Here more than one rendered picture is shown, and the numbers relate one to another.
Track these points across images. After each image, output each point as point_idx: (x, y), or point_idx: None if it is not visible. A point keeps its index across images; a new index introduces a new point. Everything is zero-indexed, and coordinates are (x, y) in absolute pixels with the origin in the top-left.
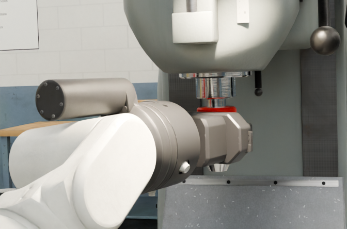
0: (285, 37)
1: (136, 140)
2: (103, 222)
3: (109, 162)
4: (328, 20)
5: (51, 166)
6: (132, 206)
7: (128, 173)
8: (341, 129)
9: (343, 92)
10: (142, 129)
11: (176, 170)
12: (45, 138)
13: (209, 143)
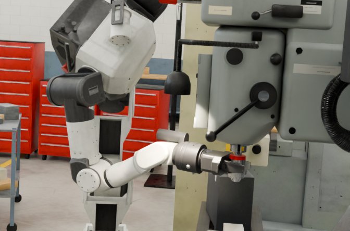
0: (245, 132)
1: (158, 150)
2: (139, 165)
3: (146, 152)
4: (217, 129)
5: None
6: (151, 166)
7: (152, 157)
8: None
9: None
10: (161, 147)
11: (184, 166)
12: None
13: (201, 163)
